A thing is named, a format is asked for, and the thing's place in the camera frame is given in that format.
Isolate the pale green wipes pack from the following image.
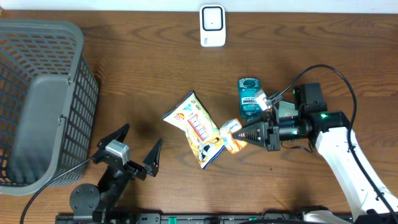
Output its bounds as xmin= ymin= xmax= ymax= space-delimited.
xmin=278 ymin=101 xmax=298 ymax=118

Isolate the teal mouthwash bottle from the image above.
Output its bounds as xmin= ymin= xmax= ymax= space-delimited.
xmin=238 ymin=78 xmax=262 ymax=123

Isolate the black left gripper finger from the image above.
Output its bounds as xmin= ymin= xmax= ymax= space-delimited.
xmin=97 ymin=123 xmax=130 ymax=149
xmin=143 ymin=139 xmax=163 ymax=177

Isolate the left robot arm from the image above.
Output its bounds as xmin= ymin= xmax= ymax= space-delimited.
xmin=67 ymin=123 xmax=163 ymax=223

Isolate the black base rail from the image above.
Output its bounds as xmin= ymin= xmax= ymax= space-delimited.
xmin=55 ymin=212 xmax=355 ymax=224

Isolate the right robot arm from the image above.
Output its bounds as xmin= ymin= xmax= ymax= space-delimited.
xmin=233 ymin=83 xmax=397 ymax=223

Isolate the yellow snack bag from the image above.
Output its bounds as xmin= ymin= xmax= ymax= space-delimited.
xmin=163 ymin=91 xmax=225 ymax=169

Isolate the white barcode scanner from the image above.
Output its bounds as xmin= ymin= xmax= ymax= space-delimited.
xmin=199 ymin=4 xmax=226 ymax=47

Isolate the grey plastic shopping basket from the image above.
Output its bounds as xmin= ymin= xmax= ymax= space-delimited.
xmin=1 ymin=19 xmax=99 ymax=196

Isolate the small orange juice carton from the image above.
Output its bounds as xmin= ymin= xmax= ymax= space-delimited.
xmin=220 ymin=119 xmax=248 ymax=154

